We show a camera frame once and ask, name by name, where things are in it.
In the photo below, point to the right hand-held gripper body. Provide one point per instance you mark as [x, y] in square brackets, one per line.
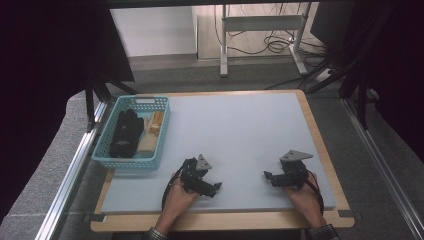
[295, 173]

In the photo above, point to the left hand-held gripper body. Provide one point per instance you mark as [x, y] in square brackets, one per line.
[193, 176]

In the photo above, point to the black glove with logo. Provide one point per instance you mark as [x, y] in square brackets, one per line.
[124, 136]

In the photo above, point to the turquoise plastic basket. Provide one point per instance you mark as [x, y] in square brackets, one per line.
[106, 133]

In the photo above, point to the person's right hand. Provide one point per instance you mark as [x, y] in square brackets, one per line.
[308, 203]

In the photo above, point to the person's left hand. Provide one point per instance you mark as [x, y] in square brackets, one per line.
[176, 206]

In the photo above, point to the wooden table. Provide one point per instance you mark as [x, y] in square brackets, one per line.
[233, 221]

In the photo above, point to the white power strip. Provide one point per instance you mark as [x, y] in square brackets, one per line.
[322, 75]

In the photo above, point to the black metal stand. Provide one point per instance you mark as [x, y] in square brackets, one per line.
[361, 90]

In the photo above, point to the black tripod stand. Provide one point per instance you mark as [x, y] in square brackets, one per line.
[90, 100]

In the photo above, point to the dark curtain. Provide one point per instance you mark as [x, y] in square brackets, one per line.
[400, 66]
[43, 83]

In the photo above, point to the white panel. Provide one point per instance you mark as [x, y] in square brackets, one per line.
[153, 30]

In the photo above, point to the aluminium rail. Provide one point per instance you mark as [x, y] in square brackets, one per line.
[71, 180]
[383, 166]

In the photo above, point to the white metal desk frame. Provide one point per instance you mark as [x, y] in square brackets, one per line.
[263, 23]

